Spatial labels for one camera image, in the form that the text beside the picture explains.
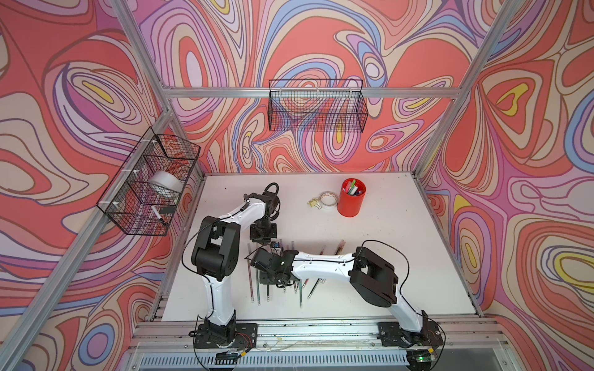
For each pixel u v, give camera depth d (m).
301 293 0.82
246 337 0.72
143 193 0.79
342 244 0.93
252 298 0.82
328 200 1.08
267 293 0.79
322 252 0.92
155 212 0.73
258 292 0.82
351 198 1.00
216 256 0.51
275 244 0.81
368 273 0.56
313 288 0.84
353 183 0.99
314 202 1.07
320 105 0.95
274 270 0.66
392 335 0.73
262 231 0.78
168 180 0.74
